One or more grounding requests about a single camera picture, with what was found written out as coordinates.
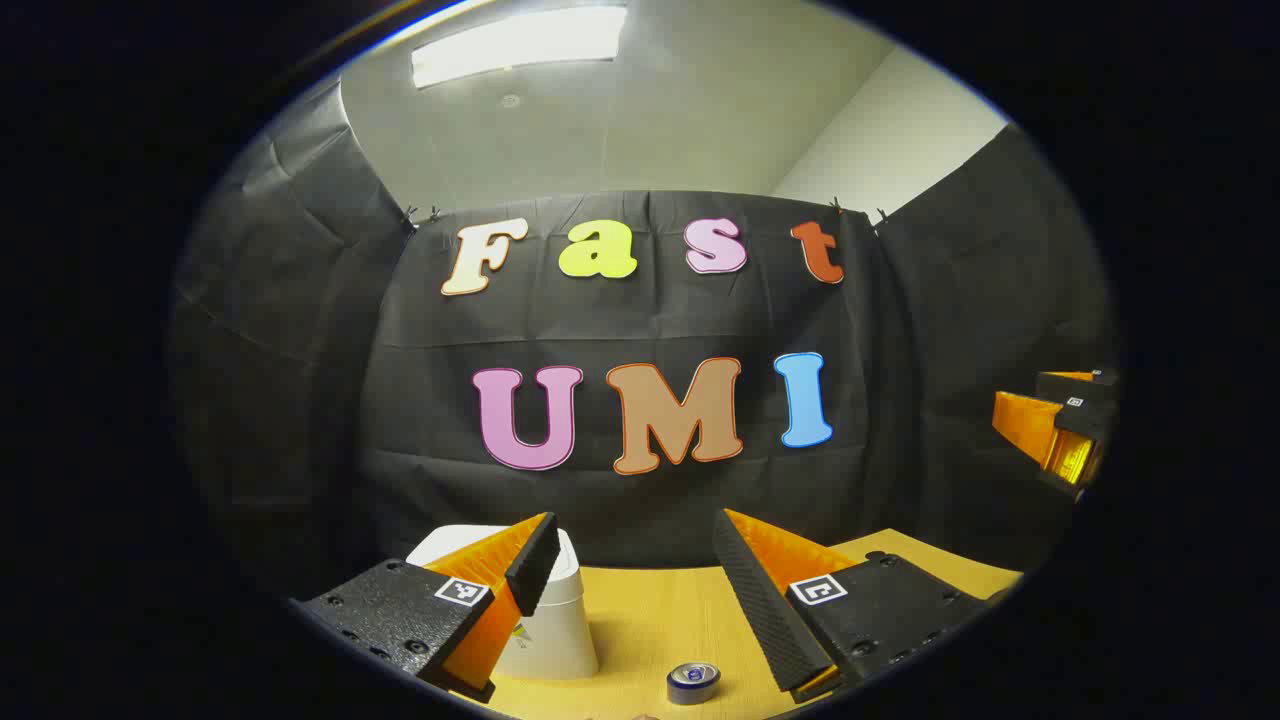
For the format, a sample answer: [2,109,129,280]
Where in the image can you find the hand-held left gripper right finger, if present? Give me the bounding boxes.
[712,508,991,704]

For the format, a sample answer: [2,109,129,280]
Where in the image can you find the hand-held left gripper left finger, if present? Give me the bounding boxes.
[290,512,561,704]

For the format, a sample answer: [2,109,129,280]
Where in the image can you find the white desktop garbage bin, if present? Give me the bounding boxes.
[405,525,601,681]

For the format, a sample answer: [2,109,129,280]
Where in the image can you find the silver blue pop can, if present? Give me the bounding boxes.
[667,661,722,706]

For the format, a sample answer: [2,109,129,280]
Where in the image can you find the wooden desktop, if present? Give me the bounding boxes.
[450,528,1023,720]

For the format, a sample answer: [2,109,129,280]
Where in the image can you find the black backdrop cloth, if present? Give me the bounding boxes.
[168,75,1121,601]

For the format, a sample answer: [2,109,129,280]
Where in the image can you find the ceiling light panel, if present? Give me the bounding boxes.
[412,5,629,89]

